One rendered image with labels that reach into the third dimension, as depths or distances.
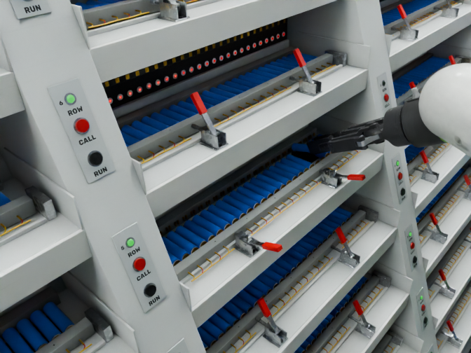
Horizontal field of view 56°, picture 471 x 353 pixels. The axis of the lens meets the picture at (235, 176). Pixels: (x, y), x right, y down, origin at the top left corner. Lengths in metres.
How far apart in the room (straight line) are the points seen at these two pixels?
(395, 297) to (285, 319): 0.42
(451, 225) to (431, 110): 0.91
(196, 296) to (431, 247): 0.88
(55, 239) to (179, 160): 0.22
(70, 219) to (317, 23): 0.72
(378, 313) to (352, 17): 0.71
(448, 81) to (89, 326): 0.60
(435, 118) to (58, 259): 0.52
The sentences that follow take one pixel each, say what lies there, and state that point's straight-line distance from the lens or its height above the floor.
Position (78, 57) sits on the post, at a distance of 0.58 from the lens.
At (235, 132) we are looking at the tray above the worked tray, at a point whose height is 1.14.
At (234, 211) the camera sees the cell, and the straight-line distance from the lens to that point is 0.85.
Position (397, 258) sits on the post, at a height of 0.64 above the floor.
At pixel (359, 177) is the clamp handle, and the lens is 0.91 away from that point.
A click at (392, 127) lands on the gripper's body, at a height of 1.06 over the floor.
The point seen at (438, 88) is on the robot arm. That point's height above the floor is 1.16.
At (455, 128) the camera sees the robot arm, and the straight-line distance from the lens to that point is 0.66.
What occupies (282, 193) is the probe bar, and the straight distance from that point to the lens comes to 0.88.
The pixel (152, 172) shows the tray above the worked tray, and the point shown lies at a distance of 0.67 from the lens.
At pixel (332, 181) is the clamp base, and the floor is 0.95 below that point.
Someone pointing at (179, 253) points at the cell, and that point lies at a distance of 0.77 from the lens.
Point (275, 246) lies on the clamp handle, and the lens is 0.73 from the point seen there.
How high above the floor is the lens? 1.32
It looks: 19 degrees down
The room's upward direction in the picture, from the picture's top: 17 degrees counter-clockwise
